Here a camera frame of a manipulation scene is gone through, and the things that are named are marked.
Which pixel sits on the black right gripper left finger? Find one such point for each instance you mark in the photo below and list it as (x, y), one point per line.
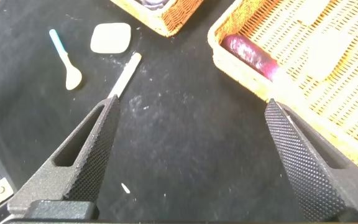
(73, 174)

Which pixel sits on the grey cloth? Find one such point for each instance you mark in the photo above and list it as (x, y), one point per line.
(152, 3)

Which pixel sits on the white soap bar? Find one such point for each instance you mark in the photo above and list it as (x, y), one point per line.
(110, 38)

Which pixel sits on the white marker pen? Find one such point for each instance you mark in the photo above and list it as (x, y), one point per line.
(126, 74)

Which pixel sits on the purple eggplant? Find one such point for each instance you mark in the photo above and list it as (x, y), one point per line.
(249, 54)

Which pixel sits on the woven wicker basket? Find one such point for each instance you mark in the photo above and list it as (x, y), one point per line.
(244, 74)
(166, 21)

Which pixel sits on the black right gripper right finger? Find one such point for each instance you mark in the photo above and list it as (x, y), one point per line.
(309, 174)

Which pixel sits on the small white paper scrap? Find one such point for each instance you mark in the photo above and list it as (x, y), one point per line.
(125, 188)

